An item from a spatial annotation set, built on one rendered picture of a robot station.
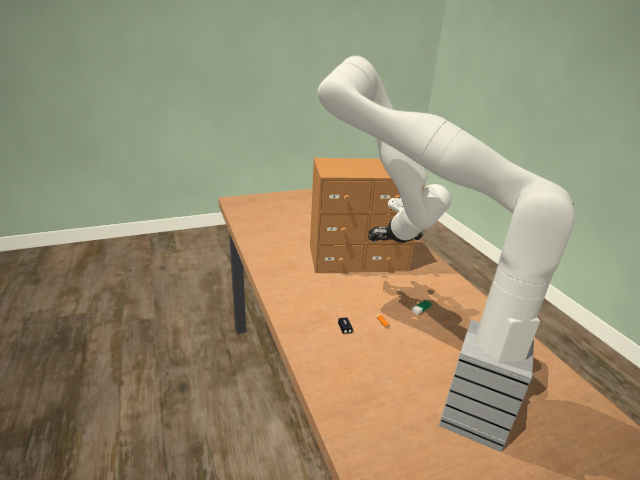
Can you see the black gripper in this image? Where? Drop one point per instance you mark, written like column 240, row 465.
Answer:
column 386, row 231

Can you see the brown wooden drawer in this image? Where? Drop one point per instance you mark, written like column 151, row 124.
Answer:
column 387, row 256
column 382, row 220
column 340, row 257
column 384, row 190
column 342, row 227
column 345, row 195

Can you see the black nine-volt battery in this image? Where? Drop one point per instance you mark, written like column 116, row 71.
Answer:
column 345, row 325

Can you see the green and white eraser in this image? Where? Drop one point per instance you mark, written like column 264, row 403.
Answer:
column 419, row 308

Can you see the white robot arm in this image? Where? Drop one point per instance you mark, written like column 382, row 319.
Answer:
column 408, row 142

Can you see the brown wooden chest of drawers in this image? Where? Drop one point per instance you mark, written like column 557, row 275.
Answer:
column 345, row 169

